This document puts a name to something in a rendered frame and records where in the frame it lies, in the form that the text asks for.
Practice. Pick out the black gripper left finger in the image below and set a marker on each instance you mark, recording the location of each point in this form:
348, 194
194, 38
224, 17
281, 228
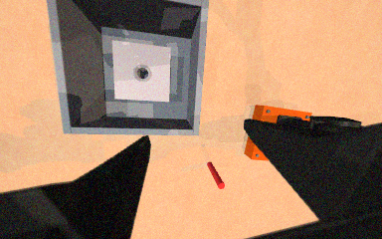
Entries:
100, 204

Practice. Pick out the red peg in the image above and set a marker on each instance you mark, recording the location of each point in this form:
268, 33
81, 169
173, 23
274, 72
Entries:
216, 175

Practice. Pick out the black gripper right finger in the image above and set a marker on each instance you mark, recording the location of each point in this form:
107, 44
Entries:
323, 167

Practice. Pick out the white square plate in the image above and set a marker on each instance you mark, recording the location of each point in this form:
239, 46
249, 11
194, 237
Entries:
131, 62

